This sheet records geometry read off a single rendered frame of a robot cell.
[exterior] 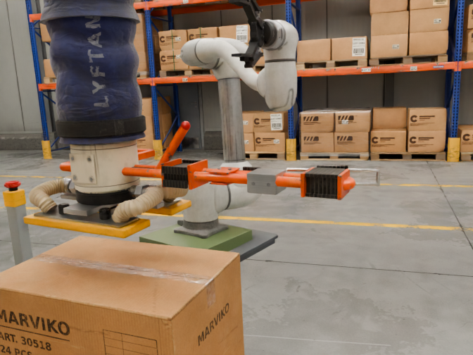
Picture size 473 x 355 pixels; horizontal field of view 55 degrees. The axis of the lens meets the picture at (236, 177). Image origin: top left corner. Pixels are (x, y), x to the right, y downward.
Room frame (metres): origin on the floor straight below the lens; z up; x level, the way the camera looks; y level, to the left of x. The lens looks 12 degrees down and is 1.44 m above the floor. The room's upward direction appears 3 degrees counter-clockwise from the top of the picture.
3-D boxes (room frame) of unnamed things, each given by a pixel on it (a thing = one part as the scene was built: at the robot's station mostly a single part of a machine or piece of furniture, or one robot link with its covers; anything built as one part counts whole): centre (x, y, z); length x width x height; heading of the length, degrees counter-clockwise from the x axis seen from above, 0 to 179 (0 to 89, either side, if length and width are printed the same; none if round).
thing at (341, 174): (0.92, -0.18, 1.22); 0.08 x 0.07 x 0.05; 63
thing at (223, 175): (1.21, 0.12, 1.23); 0.93 x 0.30 x 0.04; 63
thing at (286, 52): (1.56, -0.17, 1.56); 0.16 x 0.11 x 0.13; 154
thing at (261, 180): (0.98, -0.07, 1.22); 0.07 x 0.07 x 0.04; 63
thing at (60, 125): (1.20, 0.34, 1.34); 0.23 x 0.23 x 0.04
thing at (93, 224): (1.11, 0.39, 1.12); 0.34 x 0.10 x 0.05; 63
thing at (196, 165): (1.08, 0.12, 1.23); 0.10 x 0.08 x 0.06; 153
